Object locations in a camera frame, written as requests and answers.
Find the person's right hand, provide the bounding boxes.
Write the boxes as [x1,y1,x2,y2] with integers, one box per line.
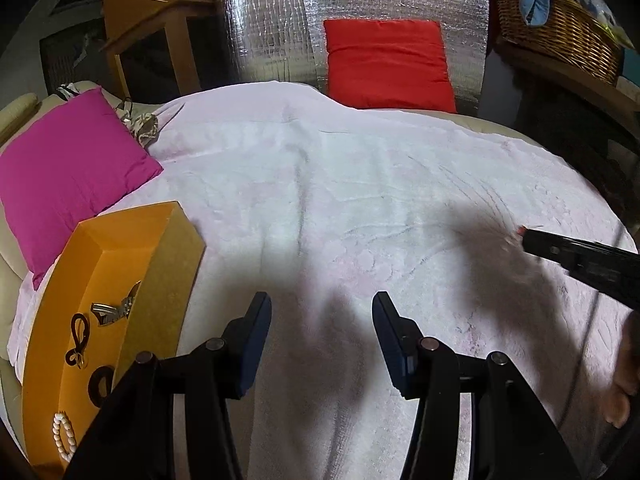
[603,311,639,428]

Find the orange cardboard box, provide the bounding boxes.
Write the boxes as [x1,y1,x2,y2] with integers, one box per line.
[22,202,205,479]

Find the pale pink towel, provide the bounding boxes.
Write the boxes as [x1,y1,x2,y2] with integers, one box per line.
[6,80,638,480]

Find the beige leather sofa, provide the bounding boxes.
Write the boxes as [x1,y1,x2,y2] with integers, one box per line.
[1,92,536,448]

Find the wicker basket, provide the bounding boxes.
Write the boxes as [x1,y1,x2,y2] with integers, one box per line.
[496,0,623,86]

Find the pink cushion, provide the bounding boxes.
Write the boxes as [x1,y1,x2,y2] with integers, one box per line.
[1,88,163,287]

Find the patterned fabric bag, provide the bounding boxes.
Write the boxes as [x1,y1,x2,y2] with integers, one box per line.
[54,84,160,150]

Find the red cushion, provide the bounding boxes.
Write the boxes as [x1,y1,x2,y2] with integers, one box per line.
[323,18,457,114]

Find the silver foil insulation sheet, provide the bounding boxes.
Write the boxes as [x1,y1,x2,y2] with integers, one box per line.
[219,0,489,115]

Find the wooden side table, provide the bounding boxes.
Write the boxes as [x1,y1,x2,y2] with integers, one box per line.
[102,0,216,98]

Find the black hair tie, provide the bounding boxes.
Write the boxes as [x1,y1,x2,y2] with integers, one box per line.
[86,365,116,409]

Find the black cord necklace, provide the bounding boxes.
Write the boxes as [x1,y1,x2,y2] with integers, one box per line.
[64,312,92,370]

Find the white pearl bracelet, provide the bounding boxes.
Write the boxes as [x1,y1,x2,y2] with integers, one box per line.
[51,410,78,464]

